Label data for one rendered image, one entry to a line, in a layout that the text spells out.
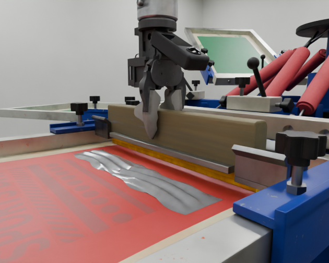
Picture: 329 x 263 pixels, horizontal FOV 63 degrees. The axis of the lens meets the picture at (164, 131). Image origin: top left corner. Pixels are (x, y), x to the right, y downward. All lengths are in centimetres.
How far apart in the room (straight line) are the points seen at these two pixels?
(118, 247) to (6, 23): 414
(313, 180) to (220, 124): 14
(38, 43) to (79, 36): 62
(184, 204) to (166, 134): 17
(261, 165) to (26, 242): 27
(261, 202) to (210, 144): 17
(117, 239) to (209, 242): 11
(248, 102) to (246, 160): 35
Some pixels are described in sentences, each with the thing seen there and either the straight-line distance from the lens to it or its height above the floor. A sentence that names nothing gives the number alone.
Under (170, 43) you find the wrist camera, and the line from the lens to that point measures 46.
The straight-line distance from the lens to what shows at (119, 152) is 62.
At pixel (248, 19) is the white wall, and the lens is 551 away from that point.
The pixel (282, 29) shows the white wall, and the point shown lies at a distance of 512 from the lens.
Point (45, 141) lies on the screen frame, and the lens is 68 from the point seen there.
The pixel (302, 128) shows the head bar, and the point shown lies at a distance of 58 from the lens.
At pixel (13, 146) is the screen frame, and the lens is 67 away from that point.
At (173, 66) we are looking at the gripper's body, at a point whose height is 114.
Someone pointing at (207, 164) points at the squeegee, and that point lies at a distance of 41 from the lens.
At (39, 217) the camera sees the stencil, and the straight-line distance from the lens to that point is 36.
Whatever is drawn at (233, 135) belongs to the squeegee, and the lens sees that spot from 38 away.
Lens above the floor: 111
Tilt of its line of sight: 10 degrees down
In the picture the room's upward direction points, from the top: straight up
